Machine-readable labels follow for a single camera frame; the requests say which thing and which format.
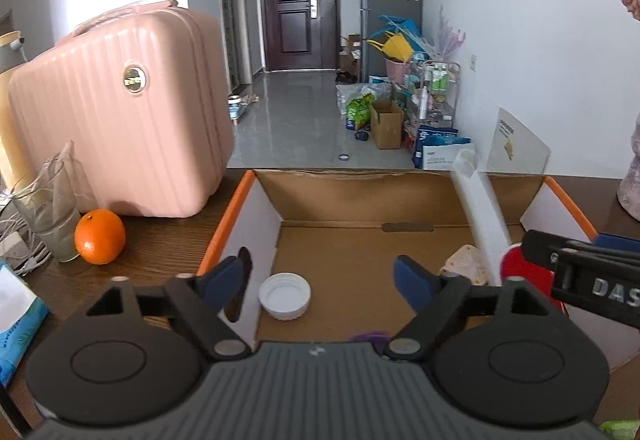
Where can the blue paper pack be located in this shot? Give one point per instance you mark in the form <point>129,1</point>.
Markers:
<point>440,136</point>

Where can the white slim bottle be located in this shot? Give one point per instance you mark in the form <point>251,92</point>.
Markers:
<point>480,215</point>

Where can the green printed bag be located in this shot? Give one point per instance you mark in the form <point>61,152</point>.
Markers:
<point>359,112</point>

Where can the blue tissue pack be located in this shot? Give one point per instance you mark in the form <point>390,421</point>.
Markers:
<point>17,330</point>

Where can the white flat box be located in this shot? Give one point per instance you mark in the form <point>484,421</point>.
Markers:
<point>442,159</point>

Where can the pink ribbed suitcase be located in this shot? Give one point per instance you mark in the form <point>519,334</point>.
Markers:
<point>125,130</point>

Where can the yellow thermos jug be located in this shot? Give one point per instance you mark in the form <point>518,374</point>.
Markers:
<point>7,120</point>

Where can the small brown carton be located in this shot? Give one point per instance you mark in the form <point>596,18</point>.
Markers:
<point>387,127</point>

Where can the beige patterned pouch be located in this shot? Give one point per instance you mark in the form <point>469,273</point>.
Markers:
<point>467,262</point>

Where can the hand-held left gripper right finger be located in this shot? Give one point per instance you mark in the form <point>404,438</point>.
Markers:
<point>412,280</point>

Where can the white leaning board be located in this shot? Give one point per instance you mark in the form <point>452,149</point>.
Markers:
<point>520,145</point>

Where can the grey side door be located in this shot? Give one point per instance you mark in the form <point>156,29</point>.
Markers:
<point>232,10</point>

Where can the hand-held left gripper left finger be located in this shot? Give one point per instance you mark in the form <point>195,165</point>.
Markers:
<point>220,280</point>

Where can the dark brown entrance door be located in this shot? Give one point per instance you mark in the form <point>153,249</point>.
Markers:
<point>295,30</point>

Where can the stacked brown cartons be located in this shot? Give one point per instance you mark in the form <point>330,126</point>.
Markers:
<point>351,52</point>

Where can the clear drinking glass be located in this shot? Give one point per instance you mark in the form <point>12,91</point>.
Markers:
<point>55,230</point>

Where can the white bottle cap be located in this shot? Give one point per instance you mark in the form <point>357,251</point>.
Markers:
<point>284,296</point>

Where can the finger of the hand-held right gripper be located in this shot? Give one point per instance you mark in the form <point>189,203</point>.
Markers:
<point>622,242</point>
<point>542,247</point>

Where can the dark shoes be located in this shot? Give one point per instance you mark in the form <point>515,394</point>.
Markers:
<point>346,77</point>

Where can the pink plastic bucket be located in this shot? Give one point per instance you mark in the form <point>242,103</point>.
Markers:
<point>397,70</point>

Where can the red round lid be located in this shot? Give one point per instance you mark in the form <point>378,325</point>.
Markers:
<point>525,270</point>

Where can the cardboard box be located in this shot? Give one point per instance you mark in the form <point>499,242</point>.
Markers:
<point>360,260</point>

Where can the blue plastic stools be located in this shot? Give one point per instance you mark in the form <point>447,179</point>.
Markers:
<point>402,25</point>

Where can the clear plastic floor bag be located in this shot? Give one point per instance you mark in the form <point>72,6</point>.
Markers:
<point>350,92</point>

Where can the pink textured vase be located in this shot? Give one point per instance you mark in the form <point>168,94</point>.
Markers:
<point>631,190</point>

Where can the orange fruit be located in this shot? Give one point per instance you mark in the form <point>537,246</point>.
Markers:
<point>100,237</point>

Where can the purple dried grass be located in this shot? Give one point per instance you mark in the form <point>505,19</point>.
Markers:
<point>450,37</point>

